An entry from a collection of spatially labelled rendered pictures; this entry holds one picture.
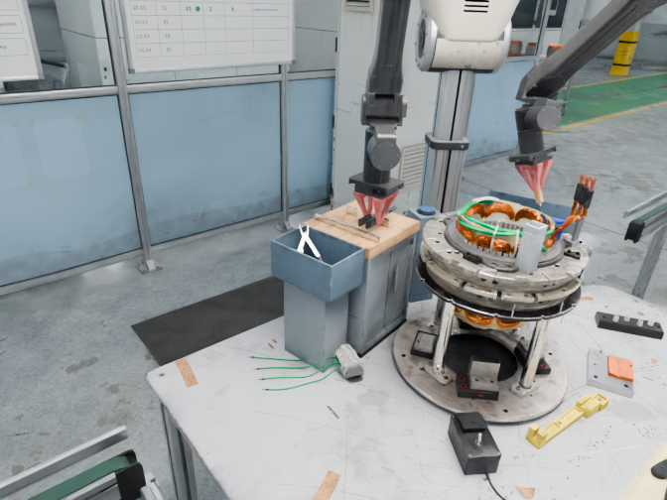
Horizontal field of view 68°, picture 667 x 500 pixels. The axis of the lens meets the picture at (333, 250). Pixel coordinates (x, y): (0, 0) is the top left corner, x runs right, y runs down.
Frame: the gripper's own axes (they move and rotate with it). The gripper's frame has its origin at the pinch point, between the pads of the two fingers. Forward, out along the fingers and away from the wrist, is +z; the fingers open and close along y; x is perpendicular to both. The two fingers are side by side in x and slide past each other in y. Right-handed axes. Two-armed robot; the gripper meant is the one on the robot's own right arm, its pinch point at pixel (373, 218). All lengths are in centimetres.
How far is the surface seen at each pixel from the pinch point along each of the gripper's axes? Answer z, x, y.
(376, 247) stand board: 2.9, -5.9, 5.1
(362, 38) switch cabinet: -17, 180, -135
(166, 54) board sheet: -12, 77, -186
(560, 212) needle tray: 6, 46, 27
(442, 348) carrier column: 21.1, -4.8, 22.2
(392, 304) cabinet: 22.9, 4.5, 4.1
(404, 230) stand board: 2.9, 4.8, 5.2
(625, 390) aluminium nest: 30, 19, 54
